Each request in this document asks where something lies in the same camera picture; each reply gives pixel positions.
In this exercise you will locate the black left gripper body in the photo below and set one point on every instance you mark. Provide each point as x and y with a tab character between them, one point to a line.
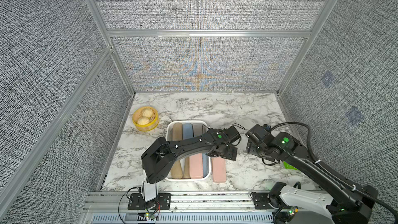
229	153

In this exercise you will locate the tan glasses case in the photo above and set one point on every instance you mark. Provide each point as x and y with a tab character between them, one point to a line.
177	132
176	171
186	171

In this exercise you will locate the green packet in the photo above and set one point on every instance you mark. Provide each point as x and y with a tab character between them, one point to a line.
289	167

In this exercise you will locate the tan glasses case front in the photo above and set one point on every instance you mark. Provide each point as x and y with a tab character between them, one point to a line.
177	132

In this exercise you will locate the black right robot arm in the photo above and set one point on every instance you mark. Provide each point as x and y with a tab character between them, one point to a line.
344	201

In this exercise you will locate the yellow bamboo steamer basket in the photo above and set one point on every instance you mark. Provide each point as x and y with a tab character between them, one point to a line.
154	120

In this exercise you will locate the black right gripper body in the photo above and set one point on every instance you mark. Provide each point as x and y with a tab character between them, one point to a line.
253	150

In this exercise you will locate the aluminium front rail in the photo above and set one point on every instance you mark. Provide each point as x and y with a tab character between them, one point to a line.
185	207

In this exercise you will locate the steamed bun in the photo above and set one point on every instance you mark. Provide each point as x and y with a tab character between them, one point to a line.
143	121
147	112

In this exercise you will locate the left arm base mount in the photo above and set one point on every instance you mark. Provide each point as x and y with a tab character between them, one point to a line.
162	201

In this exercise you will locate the tan glasses case back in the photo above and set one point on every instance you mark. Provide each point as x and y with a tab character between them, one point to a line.
186	171

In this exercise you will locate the grey rectangular glasses case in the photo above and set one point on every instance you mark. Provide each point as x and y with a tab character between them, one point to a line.
197	129

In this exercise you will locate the white plastic storage tray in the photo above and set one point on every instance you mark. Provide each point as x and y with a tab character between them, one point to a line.
169	138

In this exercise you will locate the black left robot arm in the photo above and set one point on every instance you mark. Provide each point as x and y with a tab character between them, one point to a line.
158	159

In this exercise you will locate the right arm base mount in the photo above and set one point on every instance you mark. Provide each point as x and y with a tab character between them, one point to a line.
262	201

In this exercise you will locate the pink glasses case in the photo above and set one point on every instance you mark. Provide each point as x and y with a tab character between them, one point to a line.
196	166
219	172

